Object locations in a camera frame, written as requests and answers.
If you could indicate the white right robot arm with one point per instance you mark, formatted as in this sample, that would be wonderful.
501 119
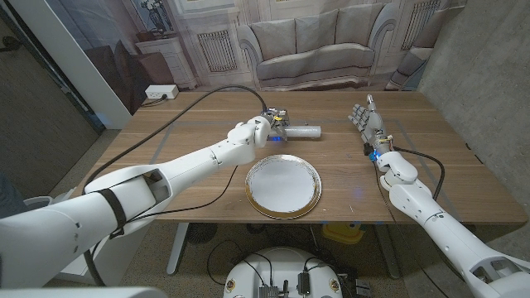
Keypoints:
447 232

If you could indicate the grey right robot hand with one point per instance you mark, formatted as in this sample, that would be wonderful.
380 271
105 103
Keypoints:
374 128

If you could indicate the yellow object under table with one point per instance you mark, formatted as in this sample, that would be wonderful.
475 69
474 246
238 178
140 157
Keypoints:
343 234

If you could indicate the white gold-rimmed paper plate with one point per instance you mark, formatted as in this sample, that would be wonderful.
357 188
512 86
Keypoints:
283 186

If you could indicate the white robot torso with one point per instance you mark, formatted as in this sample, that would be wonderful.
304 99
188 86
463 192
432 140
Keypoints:
281 265

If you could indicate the white chair base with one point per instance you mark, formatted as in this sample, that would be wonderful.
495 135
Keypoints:
35 202

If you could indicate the white table leg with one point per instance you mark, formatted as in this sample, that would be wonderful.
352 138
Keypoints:
389 256
177 252

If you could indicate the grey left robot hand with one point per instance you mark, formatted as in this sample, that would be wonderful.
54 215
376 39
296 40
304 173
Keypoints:
278 124

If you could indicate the black round floor fan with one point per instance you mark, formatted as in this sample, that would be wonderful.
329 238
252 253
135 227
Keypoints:
201 232

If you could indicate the printed living room backdrop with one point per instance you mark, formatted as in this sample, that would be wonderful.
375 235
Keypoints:
314 41

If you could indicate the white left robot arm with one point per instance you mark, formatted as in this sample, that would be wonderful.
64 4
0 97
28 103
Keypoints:
186 161

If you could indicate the person leg with dark shoe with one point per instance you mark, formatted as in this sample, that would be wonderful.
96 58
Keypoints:
10 198

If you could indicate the white power strip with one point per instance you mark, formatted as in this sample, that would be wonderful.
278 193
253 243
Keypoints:
161 91

